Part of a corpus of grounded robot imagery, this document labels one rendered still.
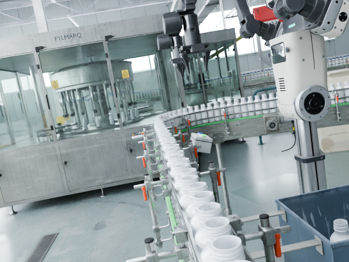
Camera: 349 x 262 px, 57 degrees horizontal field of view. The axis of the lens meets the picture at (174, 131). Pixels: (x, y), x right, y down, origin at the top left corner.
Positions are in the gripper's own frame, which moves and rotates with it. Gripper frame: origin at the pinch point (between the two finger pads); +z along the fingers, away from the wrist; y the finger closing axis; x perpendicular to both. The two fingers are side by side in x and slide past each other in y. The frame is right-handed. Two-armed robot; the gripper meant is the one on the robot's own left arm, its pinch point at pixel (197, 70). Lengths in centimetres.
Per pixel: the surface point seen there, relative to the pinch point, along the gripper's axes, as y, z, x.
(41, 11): -267, -266, 839
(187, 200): -15, 28, -54
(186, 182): -15, 25, -54
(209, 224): -14, 25, -75
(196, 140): -0.9, 29.4, 25.1
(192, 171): -12, 24, -48
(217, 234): -14, 25, -78
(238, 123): 56, 43, 155
